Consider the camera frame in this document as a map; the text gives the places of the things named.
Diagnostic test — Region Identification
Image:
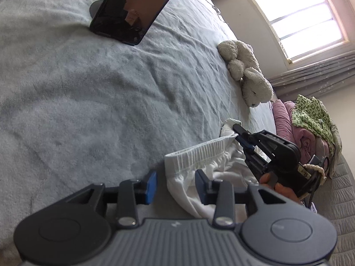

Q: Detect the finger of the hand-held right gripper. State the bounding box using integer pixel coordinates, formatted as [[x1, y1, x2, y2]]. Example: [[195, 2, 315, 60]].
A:
[[232, 124, 289, 156], [243, 146, 278, 184]]

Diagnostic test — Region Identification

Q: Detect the grey patterned curtain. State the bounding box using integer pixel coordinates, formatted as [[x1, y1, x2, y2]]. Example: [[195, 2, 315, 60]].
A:
[[268, 53, 355, 98]]

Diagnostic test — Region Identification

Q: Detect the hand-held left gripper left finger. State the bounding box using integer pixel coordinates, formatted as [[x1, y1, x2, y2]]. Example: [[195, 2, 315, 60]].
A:
[[65, 170, 158, 229]]

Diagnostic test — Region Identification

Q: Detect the white garment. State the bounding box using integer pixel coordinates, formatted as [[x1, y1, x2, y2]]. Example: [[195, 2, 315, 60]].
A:
[[164, 118, 267, 219]]

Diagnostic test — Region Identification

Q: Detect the black cable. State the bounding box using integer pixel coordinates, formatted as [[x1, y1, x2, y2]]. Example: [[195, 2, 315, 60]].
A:
[[198, 0, 226, 20]]

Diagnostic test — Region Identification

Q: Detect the white plush dog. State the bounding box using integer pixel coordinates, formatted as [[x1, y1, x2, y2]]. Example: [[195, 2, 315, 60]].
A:
[[217, 40, 274, 108]]

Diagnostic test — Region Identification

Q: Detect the grey quilted headboard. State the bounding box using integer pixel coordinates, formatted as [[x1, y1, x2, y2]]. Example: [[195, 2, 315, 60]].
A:
[[304, 152, 355, 266]]

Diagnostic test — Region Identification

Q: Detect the dark tablet screen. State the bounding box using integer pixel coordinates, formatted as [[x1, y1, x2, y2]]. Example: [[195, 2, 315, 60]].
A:
[[89, 0, 192, 46]]

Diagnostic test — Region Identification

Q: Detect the window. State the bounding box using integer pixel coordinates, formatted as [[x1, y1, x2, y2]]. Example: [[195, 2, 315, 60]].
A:
[[240, 0, 349, 64]]

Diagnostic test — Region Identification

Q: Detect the green patterned blanket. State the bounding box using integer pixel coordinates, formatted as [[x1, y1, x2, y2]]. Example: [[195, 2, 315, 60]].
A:
[[291, 94, 343, 157]]

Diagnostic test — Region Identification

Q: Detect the person's right hand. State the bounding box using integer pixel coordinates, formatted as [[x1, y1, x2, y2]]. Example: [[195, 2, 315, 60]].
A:
[[259, 172, 303, 204]]

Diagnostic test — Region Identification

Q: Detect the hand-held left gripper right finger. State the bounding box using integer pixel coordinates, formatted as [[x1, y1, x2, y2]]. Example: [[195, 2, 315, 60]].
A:
[[195, 169, 290, 229]]

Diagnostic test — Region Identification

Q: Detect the folded maroon comforter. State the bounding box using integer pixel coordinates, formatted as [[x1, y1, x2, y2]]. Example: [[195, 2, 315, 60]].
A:
[[272, 100, 335, 171]]

